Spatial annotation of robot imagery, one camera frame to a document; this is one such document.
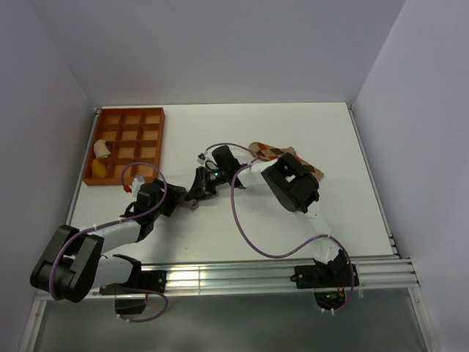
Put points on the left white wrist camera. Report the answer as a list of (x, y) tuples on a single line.
[(134, 187)]

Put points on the grey sock red stripes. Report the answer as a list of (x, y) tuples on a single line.
[(192, 204)]

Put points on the rolled yellow sock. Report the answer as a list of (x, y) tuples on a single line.
[(99, 168)]

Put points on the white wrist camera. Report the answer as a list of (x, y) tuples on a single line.
[(202, 158), (134, 187)]

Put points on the tan argyle sock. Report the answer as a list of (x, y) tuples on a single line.
[(267, 153)]

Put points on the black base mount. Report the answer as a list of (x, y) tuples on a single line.
[(321, 276), (146, 280)]

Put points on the rolled beige sock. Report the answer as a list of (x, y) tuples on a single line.
[(101, 149)]

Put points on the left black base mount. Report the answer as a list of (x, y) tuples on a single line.
[(146, 280)]

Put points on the orange compartment tray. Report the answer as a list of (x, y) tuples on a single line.
[(134, 136)]

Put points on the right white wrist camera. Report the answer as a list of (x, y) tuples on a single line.
[(202, 158)]

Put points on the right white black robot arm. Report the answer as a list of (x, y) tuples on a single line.
[(292, 185)]

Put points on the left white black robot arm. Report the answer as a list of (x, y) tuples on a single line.
[(76, 261)]

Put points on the aluminium frame rail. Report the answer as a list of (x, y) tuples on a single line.
[(273, 276)]

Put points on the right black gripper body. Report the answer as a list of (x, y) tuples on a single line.
[(219, 175)]

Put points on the black box under rail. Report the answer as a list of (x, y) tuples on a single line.
[(130, 306)]

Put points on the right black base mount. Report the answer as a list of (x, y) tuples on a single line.
[(321, 276)]

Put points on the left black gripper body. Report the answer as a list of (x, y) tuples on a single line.
[(163, 210)]

